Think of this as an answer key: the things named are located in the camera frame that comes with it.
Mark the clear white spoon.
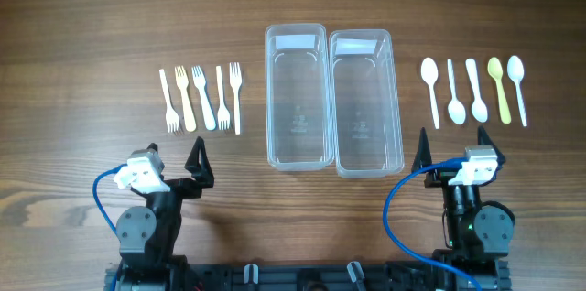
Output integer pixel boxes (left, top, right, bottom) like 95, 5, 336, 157
507, 55, 527, 127

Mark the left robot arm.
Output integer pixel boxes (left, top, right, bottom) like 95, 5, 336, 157
104, 137, 214, 290

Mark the small white fork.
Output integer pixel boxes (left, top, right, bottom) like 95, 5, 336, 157
216, 65, 231, 130

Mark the white fork tines down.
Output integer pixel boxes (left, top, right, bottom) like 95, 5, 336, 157
159, 69, 179, 133

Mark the white spoon bowl up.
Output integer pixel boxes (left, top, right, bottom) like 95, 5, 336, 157
420, 58, 440, 129

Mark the left clear plastic container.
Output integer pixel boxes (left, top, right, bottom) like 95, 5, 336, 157
265, 23, 333, 172

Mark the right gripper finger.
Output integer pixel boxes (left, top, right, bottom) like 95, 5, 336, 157
411, 127, 432, 172
477, 125, 506, 166

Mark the white spoon wide handle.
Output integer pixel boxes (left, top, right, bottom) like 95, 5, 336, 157
465, 59, 488, 123

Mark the white spoon thin handle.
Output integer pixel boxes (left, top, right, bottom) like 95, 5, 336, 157
447, 59, 466, 125

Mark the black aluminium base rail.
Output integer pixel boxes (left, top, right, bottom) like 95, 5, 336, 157
103, 261, 512, 291

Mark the right clear plastic container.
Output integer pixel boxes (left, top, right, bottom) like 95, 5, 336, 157
330, 29, 405, 178

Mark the yellow green spoon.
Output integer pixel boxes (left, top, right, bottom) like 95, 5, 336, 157
487, 57, 512, 124

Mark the blue cable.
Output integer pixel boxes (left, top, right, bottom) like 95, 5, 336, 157
92, 164, 125, 239
382, 157, 483, 291

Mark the clear plastic container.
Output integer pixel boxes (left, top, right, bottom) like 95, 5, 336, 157
265, 23, 333, 172
330, 29, 405, 178

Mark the cream yellow fork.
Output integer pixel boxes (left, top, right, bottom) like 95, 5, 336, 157
175, 66, 197, 132

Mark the left blue cable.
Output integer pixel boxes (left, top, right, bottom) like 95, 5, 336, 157
92, 164, 125, 239

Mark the light blue fork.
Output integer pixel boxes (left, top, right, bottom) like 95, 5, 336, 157
191, 66, 216, 131

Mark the slim white fork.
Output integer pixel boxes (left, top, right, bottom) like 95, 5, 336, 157
229, 62, 243, 135

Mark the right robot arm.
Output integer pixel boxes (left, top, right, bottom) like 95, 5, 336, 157
424, 126, 515, 290

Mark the right blue cable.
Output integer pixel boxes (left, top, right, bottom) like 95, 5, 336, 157
382, 157, 483, 291

